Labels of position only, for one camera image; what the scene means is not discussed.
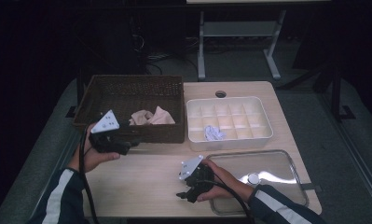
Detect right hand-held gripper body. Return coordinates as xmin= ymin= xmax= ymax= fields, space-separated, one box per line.
xmin=178 ymin=155 xmax=215 ymax=200

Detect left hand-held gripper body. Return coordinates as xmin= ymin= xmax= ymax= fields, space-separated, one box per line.
xmin=89 ymin=109 xmax=127 ymax=154

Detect pale pink sock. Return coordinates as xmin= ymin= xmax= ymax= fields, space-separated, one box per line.
xmin=148 ymin=105 xmax=176 ymax=126

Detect white sock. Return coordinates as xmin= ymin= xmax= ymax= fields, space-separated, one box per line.
xmin=204 ymin=125 xmax=227 ymax=142

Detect brown wicker basket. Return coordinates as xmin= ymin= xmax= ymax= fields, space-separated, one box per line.
xmin=73 ymin=74 xmax=186 ymax=144

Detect white divided organizer box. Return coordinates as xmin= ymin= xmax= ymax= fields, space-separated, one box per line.
xmin=186 ymin=96 xmax=274 ymax=152

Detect person's right hand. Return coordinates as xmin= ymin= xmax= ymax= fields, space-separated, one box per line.
xmin=197 ymin=160 xmax=255 ymax=203

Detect person's left hand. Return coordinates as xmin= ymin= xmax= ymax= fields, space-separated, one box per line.
xmin=67 ymin=123 xmax=121 ymax=174

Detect clear plastic lid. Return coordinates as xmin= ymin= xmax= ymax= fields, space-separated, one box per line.
xmin=208 ymin=149 xmax=309 ymax=217

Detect black metal stand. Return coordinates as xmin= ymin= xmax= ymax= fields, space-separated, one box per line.
xmin=327 ymin=62 xmax=357 ymax=122

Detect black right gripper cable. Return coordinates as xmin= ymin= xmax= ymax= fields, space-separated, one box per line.
xmin=201 ymin=179 xmax=256 ymax=224

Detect black floor cables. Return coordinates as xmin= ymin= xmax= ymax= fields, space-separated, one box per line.
xmin=129 ymin=15 xmax=200 ymax=76

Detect white metal table frame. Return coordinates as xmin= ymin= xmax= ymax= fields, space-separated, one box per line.
xmin=197 ymin=10 xmax=287 ymax=81

